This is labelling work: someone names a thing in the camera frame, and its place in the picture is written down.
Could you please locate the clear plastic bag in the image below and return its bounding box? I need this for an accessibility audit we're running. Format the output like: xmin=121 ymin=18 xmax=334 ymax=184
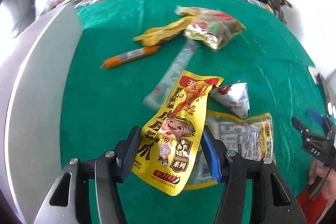
xmin=34 ymin=0 xmax=60 ymax=19

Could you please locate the clear long jelly stick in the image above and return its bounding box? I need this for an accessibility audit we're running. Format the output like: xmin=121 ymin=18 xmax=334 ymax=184
xmin=143 ymin=39 xmax=200 ymax=110

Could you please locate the chestnut bag red label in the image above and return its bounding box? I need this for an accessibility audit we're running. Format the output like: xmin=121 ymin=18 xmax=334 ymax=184
xmin=184 ymin=10 xmax=246 ymax=52

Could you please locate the orange sausage stick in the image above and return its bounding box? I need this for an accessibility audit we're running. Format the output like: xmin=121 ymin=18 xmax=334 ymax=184
xmin=100 ymin=45 xmax=160 ymax=69

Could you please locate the peanut bag yellow border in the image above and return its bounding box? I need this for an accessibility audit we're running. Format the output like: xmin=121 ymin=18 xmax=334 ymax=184
xmin=185 ymin=110 xmax=275 ymax=190

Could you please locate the yellow cartoon snack bag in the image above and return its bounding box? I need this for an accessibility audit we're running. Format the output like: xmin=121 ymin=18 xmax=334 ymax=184
xmin=132 ymin=71 xmax=223 ymax=196

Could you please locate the white triangular snack pack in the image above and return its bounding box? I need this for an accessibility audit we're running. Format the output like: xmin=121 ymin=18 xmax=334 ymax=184
xmin=210 ymin=83 xmax=250 ymax=119

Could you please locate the pale long snack packet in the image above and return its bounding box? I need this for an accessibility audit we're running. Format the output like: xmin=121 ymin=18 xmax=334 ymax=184
xmin=175 ymin=6 xmax=216 ymax=16

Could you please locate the green table cloth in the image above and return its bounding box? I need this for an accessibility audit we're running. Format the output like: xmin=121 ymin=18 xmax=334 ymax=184
xmin=60 ymin=0 xmax=325 ymax=194

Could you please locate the person right hand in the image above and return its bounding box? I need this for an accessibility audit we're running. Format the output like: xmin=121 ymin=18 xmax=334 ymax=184
xmin=307 ymin=159 xmax=336 ymax=204

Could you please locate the white cardboard box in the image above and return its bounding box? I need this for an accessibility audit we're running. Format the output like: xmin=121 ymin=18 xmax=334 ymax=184
xmin=1 ymin=3 xmax=83 ymax=223

